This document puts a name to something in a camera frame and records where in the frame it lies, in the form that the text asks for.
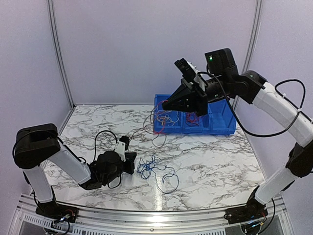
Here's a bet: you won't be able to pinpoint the coloured wire bundle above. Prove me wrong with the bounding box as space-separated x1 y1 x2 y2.
136 154 179 194

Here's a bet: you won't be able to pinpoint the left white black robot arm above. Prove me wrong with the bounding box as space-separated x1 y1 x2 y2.
12 123 137 218

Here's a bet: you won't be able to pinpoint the yellow wires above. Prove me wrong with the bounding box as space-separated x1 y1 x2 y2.
157 115 178 128

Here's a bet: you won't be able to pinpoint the right blue storage bin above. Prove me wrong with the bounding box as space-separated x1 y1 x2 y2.
204 99 237 136

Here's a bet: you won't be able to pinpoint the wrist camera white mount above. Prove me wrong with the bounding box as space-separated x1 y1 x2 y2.
114 136 130 162
174 58 207 92

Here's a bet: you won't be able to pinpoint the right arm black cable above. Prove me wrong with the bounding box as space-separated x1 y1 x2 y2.
198 71 306 138

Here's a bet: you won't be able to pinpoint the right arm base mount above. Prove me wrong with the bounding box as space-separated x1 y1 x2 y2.
224 205 268 224

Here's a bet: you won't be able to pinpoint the middle blue storage bin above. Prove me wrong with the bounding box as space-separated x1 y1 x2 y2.
181 105 213 135

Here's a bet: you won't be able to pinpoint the red wires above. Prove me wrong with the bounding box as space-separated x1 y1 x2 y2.
185 111 203 128

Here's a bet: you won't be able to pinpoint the right aluminium corner post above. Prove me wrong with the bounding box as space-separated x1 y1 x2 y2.
231 0 264 110

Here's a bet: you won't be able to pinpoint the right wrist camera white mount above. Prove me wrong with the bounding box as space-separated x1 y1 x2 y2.
174 58 207 92

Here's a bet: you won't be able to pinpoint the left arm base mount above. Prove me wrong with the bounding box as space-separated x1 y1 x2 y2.
36 202 78 223

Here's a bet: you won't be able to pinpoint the aluminium corner post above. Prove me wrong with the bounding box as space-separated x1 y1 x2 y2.
46 0 75 109
231 0 264 110

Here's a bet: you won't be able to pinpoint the left aluminium corner post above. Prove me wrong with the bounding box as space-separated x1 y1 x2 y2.
46 0 75 109

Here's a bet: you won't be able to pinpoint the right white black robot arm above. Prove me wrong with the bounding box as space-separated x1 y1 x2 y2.
162 48 313 219

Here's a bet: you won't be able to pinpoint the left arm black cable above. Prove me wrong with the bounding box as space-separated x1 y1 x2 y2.
93 131 122 189

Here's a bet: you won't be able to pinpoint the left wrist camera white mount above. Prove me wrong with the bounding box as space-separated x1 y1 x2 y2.
114 136 130 162

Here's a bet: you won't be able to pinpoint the blue storage bin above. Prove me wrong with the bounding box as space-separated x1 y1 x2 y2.
181 105 213 135
204 99 237 136
153 94 182 134

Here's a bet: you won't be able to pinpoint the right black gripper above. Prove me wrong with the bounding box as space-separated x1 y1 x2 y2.
162 73 230 117

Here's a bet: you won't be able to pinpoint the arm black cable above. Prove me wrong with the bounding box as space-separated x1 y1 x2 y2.
93 131 122 189
198 71 306 138

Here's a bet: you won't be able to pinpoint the left blue storage bin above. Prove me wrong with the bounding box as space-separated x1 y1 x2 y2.
153 94 182 134

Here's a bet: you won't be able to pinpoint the aluminium front rail frame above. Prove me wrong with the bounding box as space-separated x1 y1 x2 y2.
7 193 298 235

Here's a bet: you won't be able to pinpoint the dark brown wire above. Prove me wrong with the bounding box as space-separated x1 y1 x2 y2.
128 100 169 148

